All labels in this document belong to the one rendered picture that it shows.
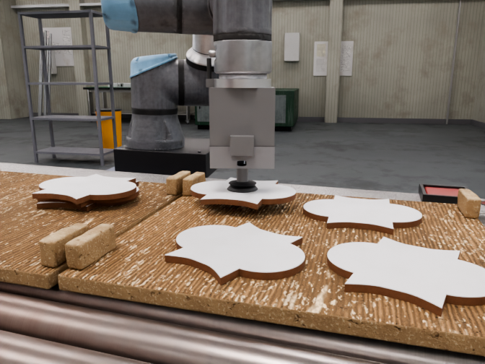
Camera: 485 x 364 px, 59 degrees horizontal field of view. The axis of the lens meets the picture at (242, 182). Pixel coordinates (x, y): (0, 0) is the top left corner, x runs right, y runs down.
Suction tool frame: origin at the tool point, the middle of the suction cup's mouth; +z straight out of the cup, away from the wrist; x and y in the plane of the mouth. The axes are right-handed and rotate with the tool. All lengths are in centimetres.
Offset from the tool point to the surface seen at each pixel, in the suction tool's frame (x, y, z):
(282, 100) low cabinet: 842, 69, 31
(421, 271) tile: -22.7, 16.2, 0.4
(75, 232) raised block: -17.5, -16.5, -1.1
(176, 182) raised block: 5.2, -10.1, -0.8
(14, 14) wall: 1163, -630, -178
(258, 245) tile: -16.6, 1.8, 0.4
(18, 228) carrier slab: -9.8, -26.6, 1.2
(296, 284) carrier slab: -23.6, 5.1, 1.2
